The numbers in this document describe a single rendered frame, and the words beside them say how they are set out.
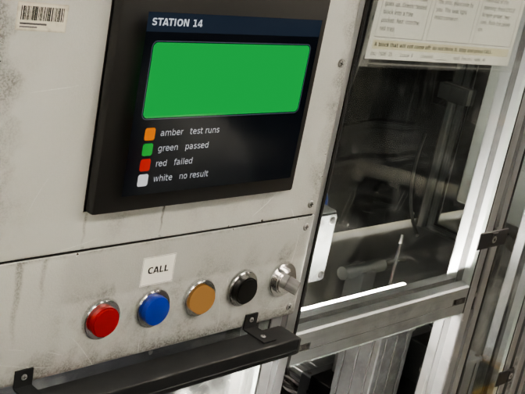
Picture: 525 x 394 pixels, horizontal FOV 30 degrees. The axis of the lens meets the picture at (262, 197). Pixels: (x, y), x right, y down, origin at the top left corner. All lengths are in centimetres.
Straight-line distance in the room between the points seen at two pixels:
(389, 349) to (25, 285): 93
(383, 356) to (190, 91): 90
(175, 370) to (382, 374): 77
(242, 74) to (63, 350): 30
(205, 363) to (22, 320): 21
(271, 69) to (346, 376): 88
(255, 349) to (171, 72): 33
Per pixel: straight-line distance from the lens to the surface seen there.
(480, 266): 144
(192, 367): 98
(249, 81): 90
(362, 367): 168
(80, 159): 84
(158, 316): 95
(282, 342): 106
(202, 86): 86
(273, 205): 102
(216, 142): 90
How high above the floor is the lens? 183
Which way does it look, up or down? 18 degrees down
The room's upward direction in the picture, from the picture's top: 11 degrees clockwise
